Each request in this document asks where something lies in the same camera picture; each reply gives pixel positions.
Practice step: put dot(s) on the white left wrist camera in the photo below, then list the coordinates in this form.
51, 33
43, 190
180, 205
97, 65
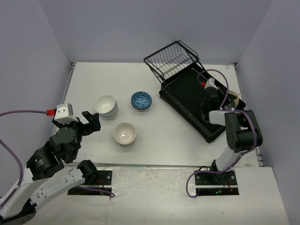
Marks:
62, 114

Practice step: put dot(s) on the red patterned white bowl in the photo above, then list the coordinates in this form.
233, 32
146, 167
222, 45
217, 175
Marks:
141, 100

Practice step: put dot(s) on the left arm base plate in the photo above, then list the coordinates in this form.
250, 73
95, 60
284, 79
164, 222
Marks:
101, 185

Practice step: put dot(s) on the light blue ribbed bowl front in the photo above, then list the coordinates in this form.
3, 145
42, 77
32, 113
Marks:
107, 109

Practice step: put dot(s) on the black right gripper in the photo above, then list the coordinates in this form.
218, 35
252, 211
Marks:
220, 93

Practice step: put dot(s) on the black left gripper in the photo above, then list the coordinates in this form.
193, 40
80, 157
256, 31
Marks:
94, 124

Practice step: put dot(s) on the black wire dish rack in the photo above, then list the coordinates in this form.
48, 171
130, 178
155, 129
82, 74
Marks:
178, 69

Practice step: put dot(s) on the beige leaf pattern bowl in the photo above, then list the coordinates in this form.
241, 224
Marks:
124, 130

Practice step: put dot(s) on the orange flower beige bowl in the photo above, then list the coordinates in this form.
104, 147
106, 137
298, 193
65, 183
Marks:
125, 141

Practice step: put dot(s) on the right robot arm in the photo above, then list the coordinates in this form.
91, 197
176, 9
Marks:
243, 134

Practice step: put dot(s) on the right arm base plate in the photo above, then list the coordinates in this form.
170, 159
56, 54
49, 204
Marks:
209, 184

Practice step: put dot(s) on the beige floral bowl back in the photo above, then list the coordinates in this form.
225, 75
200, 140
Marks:
232, 100

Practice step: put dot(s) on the light blue ribbed bowl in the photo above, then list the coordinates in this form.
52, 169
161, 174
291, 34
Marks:
109, 117
103, 99
107, 109

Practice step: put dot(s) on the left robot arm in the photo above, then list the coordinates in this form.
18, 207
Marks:
27, 196

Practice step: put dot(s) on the light blue ribbed bowl back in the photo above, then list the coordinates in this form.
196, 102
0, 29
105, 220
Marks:
103, 99

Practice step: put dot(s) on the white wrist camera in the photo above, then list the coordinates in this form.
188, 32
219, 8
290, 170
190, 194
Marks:
62, 114
209, 83

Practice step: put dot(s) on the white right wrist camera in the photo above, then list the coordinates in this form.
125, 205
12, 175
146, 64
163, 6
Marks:
209, 83

